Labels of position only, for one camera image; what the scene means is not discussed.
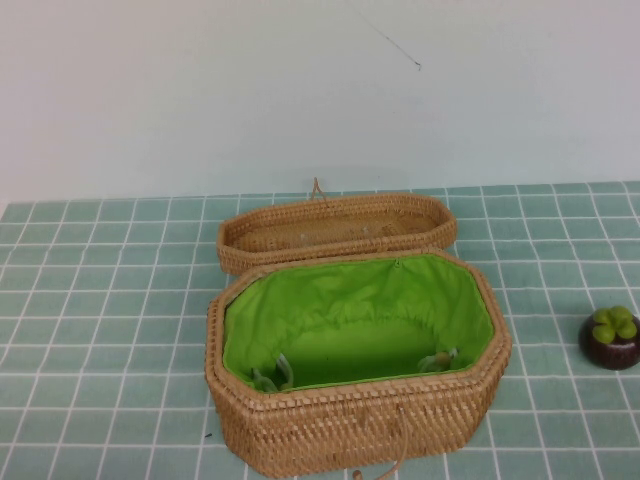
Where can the dark purple toy mangosteen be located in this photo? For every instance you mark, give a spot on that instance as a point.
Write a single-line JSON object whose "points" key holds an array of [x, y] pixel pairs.
{"points": [[607, 347]]}

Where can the woven rattan basket lid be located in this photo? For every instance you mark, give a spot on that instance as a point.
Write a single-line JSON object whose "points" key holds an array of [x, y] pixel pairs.
{"points": [[300, 257]]}

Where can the green fabric basket lining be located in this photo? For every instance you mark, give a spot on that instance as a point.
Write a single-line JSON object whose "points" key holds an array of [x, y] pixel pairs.
{"points": [[350, 300]]}

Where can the woven rattan basket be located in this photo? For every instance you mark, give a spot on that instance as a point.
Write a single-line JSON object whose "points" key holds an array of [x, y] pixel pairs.
{"points": [[325, 430]]}

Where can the teal checked tablecloth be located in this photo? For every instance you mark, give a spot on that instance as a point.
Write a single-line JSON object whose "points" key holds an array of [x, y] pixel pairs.
{"points": [[100, 300]]}

